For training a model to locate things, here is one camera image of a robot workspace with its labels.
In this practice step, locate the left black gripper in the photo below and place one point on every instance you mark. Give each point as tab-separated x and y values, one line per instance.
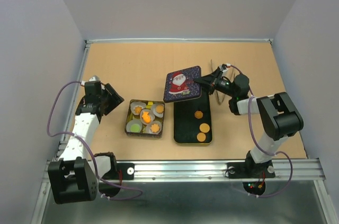
116	99

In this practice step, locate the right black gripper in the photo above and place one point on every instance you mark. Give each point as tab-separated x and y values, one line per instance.
210	81

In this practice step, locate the metal tongs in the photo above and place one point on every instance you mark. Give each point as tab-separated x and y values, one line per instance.
220	97

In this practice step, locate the orange swirl cookie top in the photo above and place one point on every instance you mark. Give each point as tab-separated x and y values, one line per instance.
138	109

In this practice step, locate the orange swirl cookie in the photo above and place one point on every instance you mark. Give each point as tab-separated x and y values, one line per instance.
198	114
138	109

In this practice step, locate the gold tin lid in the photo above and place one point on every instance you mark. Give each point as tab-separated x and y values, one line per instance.
180	85

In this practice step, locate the green round cookie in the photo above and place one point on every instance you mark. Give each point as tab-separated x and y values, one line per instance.
135	128

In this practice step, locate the gold cookie tin box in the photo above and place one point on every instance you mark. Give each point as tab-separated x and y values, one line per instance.
143	133

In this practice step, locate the orange fish cookie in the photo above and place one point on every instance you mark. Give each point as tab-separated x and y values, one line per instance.
146	117

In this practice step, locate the orange flower cookie bottom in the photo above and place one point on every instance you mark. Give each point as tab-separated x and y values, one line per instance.
155	128

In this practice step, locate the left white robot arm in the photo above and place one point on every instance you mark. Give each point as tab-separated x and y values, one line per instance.
74	177

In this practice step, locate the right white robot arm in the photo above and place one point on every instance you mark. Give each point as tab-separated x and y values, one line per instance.
271	119

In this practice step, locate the white paper cup bottom-left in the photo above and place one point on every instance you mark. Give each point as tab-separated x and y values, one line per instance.
133	122

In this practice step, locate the orange swirl cookie right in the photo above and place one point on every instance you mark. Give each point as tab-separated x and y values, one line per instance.
198	114

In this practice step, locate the white paper cup top-right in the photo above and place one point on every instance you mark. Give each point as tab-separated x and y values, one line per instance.
153	109

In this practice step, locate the white paper cup centre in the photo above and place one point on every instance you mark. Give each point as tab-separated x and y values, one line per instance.
151	114

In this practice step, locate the white paper cup bottom-right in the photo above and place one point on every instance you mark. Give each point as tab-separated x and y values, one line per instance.
148	130

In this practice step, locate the round orange cookie upper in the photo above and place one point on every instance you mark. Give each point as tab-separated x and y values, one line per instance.
204	128

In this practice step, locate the round orange cookie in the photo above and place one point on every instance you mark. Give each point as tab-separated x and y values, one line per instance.
201	137
204	128

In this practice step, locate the black tray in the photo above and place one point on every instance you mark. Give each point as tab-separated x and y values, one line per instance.
186	126

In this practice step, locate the round orange cookie lower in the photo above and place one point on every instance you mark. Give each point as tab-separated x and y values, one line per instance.
201	137

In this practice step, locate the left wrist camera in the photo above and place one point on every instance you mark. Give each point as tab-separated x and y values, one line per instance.
94	79

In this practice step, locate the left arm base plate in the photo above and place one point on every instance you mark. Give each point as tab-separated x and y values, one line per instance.
122	171

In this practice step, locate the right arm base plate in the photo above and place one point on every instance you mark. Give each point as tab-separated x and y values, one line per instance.
240	170

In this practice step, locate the aluminium rail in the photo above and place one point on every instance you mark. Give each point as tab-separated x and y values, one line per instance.
216	171

